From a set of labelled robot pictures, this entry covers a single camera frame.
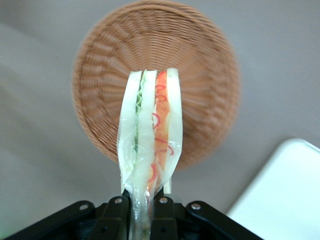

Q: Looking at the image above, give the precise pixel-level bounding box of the triangular sandwich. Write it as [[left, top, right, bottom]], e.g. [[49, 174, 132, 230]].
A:
[[116, 67, 185, 240]]

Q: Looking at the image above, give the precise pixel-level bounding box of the cream rectangular tray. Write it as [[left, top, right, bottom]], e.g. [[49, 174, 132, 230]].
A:
[[225, 138, 320, 240]]

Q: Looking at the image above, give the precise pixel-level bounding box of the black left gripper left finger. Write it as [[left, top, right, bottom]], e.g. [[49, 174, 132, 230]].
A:
[[93, 195, 131, 240]]

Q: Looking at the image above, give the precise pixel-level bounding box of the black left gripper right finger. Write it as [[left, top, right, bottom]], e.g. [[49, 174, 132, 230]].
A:
[[149, 196, 188, 240]]

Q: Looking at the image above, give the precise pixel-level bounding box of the round brown wicker basket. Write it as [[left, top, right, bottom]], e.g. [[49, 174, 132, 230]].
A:
[[71, 0, 242, 171]]

